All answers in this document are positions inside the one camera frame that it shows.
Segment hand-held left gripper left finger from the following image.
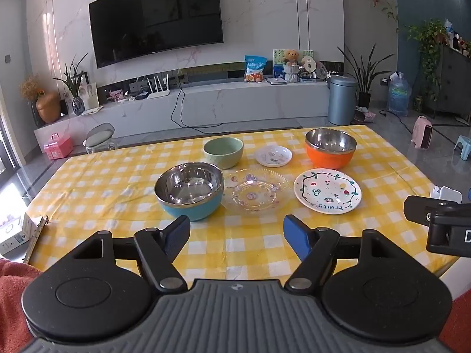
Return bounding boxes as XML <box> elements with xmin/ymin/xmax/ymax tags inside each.
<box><xmin>68</xmin><ymin>215</ymin><xmax>191</xmax><ymax>292</ymax></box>

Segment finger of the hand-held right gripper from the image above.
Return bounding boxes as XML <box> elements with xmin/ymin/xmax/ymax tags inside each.
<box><xmin>404</xmin><ymin>196</ymin><xmax>447</xmax><ymax>225</ymax></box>

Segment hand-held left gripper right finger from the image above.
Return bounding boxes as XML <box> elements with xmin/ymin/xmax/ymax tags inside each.
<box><xmin>283</xmin><ymin>214</ymin><xmax>400</xmax><ymax>292</ymax></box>

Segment blue steel-lined bowl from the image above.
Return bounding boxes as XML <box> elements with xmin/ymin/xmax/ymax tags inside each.
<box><xmin>155</xmin><ymin>162</ymin><xmax>225</xmax><ymax>222</ymax></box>

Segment large white fruit-print plate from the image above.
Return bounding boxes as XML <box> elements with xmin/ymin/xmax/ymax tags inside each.
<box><xmin>293</xmin><ymin>168</ymin><xmax>363</xmax><ymax>214</ymax></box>

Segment clear glass cartoon plate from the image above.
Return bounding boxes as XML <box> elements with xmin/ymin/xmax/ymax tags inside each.
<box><xmin>222</xmin><ymin>168</ymin><xmax>288</xmax><ymax>214</ymax></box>

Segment small white patterned plate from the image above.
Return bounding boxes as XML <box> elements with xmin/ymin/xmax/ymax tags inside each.
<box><xmin>255</xmin><ymin>145</ymin><xmax>293</xmax><ymax>167</ymax></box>

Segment orange steel-lined bowl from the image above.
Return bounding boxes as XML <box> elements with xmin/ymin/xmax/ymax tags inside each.
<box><xmin>305</xmin><ymin>128</ymin><xmax>357</xmax><ymax>170</ymax></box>

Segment green ceramic bowl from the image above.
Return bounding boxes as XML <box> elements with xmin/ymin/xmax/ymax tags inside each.
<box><xmin>203</xmin><ymin>137</ymin><xmax>244</xmax><ymax>170</ymax></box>

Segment small white box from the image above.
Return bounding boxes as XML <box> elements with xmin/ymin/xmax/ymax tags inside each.
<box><xmin>430</xmin><ymin>186</ymin><xmax>463</xmax><ymax>204</ymax></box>

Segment pink heater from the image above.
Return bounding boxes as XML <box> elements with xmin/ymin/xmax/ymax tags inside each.
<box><xmin>413</xmin><ymin>116</ymin><xmax>433</xmax><ymax>150</ymax></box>

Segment small plastic stool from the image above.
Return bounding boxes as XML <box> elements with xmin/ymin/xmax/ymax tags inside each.
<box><xmin>455</xmin><ymin>136</ymin><xmax>471</xmax><ymax>161</ymax></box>

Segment yellow checked tablecloth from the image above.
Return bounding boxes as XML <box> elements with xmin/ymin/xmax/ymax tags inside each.
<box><xmin>23</xmin><ymin>124</ymin><xmax>471</xmax><ymax>292</ymax></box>

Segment blue water jug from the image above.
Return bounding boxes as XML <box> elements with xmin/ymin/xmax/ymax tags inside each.
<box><xmin>388</xmin><ymin>74</ymin><xmax>411</xmax><ymax>117</ymax></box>

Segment grey round stool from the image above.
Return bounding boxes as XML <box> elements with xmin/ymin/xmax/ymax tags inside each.
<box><xmin>82</xmin><ymin>123</ymin><xmax>118</xmax><ymax>154</ymax></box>

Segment blue-grey trash can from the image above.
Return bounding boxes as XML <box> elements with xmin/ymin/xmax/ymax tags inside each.
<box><xmin>327</xmin><ymin>75</ymin><xmax>358</xmax><ymax>126</ymax></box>

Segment dark grey cabinet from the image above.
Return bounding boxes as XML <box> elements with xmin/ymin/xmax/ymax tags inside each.
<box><xmin>429</xmin><ymin>44</ymin><xmax>471</xmax><ymax>123</ymax></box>

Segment white marble tv console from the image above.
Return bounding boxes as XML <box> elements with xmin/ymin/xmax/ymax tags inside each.
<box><xmin>34</xmin><ymin>80</ymin><xmax>332</xmax><ymax>144</ymax></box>

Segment long-leaf potted plant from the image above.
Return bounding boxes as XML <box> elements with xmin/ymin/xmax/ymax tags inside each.
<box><xmin>336</xmin><ymin>43</ymin><xmax>395</xmax><ymax>109</ymax></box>

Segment white router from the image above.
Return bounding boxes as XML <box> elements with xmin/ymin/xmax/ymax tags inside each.
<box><xmin>147</xmin><ymin>74</ymin><xmax>172</xmax><ymax>100</ymax></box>

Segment pink storage box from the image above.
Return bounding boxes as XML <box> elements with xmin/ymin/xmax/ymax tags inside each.
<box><xmin>43</xmin><ymin>133</ymin><xmax>74</xmax><ymax>160</ymax></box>

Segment white cardboard box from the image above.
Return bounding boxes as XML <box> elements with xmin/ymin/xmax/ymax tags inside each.
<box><xmin>0</xmin><ymin>212</ymin><xmax>38</xmax><ymax>255</ymax></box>

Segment leafy trailing plant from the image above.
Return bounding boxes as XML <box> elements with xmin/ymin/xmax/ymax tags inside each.
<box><xmin>406</xmin><ymin>19</ymin><xmax>448</xmax><ymax>101</ymax></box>

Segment teddy bear bouquet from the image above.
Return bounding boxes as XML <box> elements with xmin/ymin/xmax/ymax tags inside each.
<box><xmin>282</xmin><ymin>49</ymin><xmax>300</xmax><ymax>82</ymax></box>

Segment blue snack bag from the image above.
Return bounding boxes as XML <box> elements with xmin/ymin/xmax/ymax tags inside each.
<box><xmin>244</xmin><ymin>56</ymin><xmax>268</xmax><ymax>82</ymax></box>

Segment orange red cloth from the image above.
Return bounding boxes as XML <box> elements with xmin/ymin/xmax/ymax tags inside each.
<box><xmin>0</xmin><ymin>257</ymin><xmax>43</xmax><ymax>353</ymax></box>

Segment orange round vase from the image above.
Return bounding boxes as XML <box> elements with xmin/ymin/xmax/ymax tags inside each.
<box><xmin>36</xmin><ymin>93</ymin><xmax>62</xmax><ymax>124</ymax></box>

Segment green picture board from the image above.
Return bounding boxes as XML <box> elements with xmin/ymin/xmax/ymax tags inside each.
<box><xmin>273</xmin><ymin>49</ymin><xmax>314</xmax><ymax>79</ymax></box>

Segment green plant in glass vase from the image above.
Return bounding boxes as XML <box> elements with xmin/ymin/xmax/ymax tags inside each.
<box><xmin>53</xmin><ymin>53</ymin><xmax>89</xmax><ymax>116</ymax></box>

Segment dark framed glass door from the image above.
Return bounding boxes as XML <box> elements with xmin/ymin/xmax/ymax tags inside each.
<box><xmin>0</xmin><ymin>112</ymin><xmax>20</xmax><ymax>173</ymax></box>

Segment dried yellow flowers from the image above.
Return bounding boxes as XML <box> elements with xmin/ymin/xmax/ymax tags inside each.
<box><xmin>19</xmin><ymin>74</ymin><xmax>45</xmax><ymax>101</ymax></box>

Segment black power cable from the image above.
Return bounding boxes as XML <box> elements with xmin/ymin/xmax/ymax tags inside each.
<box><xmin>170</xmin><ymin>87</ymin><xmax>222</xmax><ymax>130</ymax></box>

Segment white photo frame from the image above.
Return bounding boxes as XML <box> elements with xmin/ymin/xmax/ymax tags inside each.
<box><xmin>78</xmin><ymin>82</ymin><xmax>99</xmax><ymax>111</ymax></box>

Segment black wall television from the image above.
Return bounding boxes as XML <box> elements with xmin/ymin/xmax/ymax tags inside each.
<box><xmin>89</xmin><ymin>0</ymin><xmax>224</xmax><ymax>69</ymax></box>

